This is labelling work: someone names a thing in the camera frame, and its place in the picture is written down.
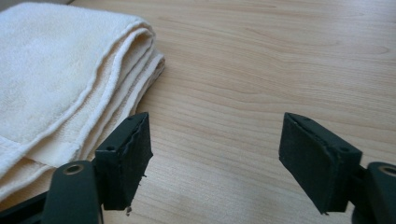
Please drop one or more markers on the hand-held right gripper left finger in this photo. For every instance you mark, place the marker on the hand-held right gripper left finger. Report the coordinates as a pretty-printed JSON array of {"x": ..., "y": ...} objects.
[{"x": 121, "y": 168}]

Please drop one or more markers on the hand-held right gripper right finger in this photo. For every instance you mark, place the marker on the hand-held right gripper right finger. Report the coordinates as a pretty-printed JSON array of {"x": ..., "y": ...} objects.
[{"x": 314, "y": 165}]

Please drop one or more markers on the cream white towel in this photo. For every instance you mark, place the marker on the cream white towel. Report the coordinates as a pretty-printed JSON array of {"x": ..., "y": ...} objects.
[{"x": 59, "y": 81}]

